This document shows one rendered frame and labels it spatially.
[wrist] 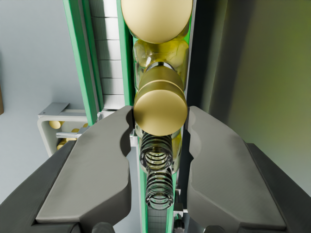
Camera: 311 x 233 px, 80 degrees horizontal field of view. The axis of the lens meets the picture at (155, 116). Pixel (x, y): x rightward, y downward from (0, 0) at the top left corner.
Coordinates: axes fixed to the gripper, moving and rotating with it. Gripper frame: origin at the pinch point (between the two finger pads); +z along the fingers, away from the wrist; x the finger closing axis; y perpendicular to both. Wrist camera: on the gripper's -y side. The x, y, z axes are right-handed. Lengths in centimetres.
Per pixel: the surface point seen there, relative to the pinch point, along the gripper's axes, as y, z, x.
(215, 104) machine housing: 16.5, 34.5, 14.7
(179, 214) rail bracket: 40.3, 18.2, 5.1
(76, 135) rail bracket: 16.4, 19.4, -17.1
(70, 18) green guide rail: -4.6, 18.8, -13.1
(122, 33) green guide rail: -2.7, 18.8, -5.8
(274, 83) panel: 1.1, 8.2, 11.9
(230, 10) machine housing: -5.3, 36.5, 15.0
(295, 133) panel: 3.7, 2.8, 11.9
